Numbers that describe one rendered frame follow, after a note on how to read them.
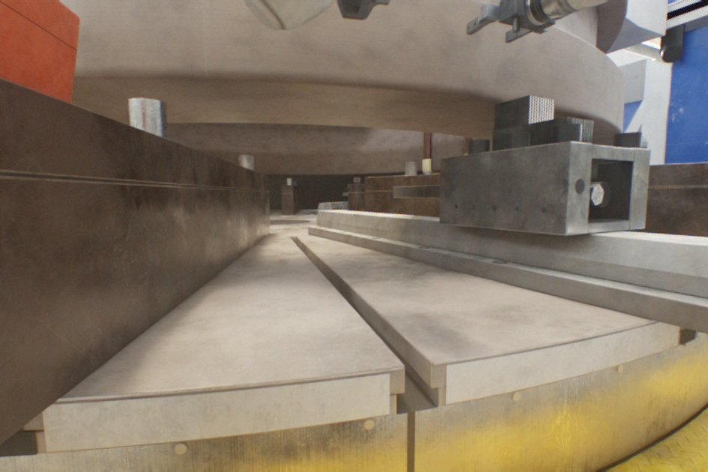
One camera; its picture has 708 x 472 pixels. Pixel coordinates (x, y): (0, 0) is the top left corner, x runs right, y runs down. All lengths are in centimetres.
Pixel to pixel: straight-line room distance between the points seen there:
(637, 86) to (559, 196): 598
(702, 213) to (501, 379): 163
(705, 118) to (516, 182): 444
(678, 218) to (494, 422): 161
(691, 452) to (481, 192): 75
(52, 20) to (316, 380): 57
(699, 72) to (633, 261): 461
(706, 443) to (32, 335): 128
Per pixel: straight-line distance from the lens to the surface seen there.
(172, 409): 59
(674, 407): 121
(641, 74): 694
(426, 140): 476
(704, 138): 539
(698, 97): 548
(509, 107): 126
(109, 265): 69
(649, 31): 528
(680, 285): 98
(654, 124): 708
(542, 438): 85
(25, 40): 61
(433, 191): 150
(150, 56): 111
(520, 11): 104
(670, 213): 218
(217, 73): 106
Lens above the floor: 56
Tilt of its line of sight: 6 degrees down
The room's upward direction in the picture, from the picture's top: straight up
